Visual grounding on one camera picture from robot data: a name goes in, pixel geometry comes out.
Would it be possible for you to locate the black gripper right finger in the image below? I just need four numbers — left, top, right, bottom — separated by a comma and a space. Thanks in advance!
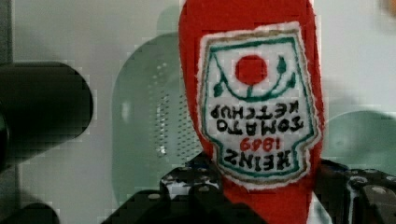
314, 160, 396, 224

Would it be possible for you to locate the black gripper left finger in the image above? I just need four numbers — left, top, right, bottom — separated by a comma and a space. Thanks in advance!
102, 152, 267, 224

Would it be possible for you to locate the red plush ketchup bottle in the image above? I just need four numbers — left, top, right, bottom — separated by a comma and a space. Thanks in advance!
178, 0, 324, 224

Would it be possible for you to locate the green oval strainer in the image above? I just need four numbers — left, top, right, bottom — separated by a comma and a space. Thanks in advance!
111, 6, 206, 206

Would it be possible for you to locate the green mug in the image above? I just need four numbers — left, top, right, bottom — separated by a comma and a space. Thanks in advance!
321, 111, 396, 174

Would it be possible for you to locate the black cylindrical object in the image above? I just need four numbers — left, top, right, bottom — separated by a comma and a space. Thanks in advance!
1, 203, 60, 224

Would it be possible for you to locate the black round pot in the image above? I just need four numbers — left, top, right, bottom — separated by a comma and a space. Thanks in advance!
0, 63, 93, 170

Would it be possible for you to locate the orange slice toy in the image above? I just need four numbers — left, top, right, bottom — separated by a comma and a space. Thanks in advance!
381, 0, 396, 19

